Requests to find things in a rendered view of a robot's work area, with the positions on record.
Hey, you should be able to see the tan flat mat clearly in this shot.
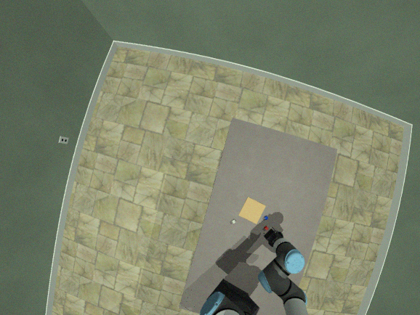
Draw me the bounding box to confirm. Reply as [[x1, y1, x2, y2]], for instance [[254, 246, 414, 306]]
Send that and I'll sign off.
[[238, 197, 266, 224]]

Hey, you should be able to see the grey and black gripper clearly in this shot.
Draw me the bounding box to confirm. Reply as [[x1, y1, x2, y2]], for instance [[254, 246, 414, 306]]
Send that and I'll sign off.
[[264, 227, 283, 246]]

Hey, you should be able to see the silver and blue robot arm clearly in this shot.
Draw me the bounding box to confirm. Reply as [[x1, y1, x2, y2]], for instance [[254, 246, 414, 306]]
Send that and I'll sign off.
[[200, 238, 308, 315]]

